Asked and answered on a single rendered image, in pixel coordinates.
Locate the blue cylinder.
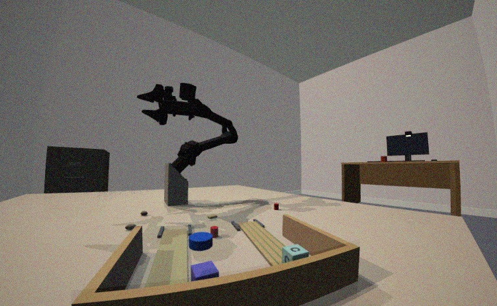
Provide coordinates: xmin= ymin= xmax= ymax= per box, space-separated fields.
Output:
xmin=189 ymin=232 xmax=213 ymax=251

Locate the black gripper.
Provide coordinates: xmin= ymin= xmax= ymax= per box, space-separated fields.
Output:
xmin=137 ymin=84 xmax=178 ymax=125

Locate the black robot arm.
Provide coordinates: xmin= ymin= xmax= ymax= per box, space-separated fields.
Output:
xmin=163 ymin=83 xmax=238 ymax=175

